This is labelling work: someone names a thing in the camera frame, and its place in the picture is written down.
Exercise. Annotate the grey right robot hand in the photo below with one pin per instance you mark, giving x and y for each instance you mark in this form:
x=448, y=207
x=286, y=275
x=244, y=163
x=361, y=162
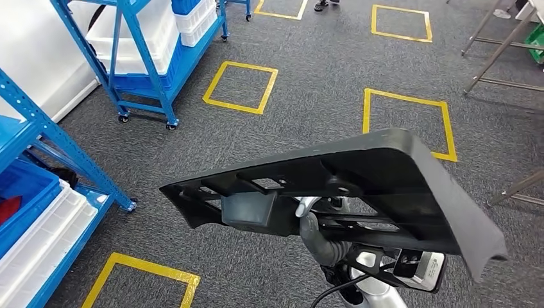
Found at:
x=318, y=246

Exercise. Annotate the black plastic frame part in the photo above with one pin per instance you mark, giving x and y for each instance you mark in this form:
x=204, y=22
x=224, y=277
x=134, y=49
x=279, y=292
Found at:
x=382, y=170

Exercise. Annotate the blue wheeled shelf rack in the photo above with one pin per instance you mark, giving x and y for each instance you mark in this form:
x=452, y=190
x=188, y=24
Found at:
x=246, y=8
x=144, y=55

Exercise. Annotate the blue metal shelf rack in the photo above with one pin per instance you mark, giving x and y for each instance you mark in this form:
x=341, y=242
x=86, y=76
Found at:
x=55, y=136

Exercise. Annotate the large blue plastic bin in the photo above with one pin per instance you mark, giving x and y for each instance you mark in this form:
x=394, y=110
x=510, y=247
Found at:
x=170, y=72

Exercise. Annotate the person's dark shoe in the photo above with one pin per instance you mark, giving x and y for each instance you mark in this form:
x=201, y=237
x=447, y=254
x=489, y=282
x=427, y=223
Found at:
x=323, y=5

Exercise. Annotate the small white plastic bin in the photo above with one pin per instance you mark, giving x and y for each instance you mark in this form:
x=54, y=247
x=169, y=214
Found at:
x=197, y=25

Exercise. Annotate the large white plastic bin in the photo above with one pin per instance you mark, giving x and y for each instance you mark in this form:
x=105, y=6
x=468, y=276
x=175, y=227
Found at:
x=157, y=38

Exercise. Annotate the stainless steel table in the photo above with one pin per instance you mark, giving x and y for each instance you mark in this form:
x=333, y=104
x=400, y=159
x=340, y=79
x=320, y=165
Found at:
x=497, y=46

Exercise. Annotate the small blue plastic bin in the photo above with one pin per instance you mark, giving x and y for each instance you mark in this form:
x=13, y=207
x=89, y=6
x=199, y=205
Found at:
x=182, y=6

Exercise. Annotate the green plastic bin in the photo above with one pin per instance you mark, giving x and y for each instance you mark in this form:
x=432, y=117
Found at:
x=536, y=42

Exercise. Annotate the red cloth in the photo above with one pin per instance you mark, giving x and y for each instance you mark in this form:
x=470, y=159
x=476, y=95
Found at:
x=8, y=210

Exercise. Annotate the white car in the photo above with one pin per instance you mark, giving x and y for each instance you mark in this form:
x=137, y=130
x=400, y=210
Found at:
x=34, y=55

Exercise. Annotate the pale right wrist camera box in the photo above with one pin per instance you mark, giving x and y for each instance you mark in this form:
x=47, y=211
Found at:
x=429, y=270

